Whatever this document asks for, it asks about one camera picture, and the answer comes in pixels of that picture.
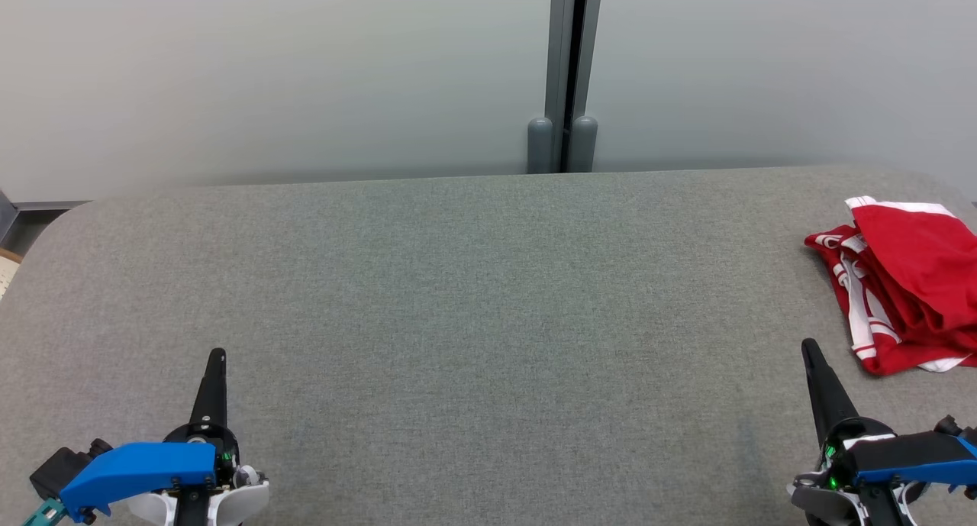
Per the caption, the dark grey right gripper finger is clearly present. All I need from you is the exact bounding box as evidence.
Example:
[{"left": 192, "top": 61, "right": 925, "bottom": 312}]
[{"left": 801, "top": 338, "right": 861, "bottom": 446}]

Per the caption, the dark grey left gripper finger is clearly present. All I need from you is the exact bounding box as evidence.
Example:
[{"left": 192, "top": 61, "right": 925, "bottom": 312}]
[{"left": 189, "top": 347, "right": 229, "bottom": 428}]

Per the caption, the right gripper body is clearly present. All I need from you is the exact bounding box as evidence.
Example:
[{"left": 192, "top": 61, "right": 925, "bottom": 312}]
[{"left": 789, "top": 417, "right": 928, "bottom": 526}]

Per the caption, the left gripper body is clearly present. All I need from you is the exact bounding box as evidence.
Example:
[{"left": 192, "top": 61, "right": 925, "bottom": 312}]
[{"left": 126, "top": 421, "right": 270, "bottom": 526}]

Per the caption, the red jersey with black numbers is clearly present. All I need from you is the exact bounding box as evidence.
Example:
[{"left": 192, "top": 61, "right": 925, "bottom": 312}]
[{"left": 804, "top": 224, "right": 977, "bottom": 376}]

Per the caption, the grey partition foot cap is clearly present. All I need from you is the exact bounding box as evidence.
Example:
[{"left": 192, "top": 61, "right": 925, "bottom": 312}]
[
  {"left": 569, "top": 115, "right": 599, "bottom": 173},
  {"left": 527, "top": 117, "right": 554, "bottom": 174}
]

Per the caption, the teal left camera connector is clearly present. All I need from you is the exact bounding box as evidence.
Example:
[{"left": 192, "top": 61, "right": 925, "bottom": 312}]
[{"left": 21, "top": 497, "right": 68, "bottom": 526}]

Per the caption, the grey metal partition post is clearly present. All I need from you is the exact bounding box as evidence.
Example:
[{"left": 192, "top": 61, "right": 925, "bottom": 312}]
[{"left": 544, "top": 0, "right": 605, "bottom": 174}]

